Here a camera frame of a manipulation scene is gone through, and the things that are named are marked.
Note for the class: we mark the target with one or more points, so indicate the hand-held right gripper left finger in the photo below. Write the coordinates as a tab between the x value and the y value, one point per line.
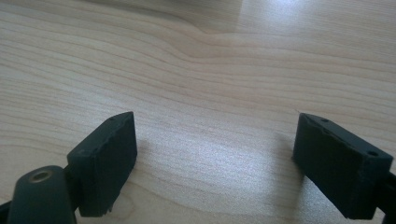
104	161

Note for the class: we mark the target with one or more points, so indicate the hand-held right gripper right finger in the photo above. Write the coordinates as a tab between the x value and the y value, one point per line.
336	168

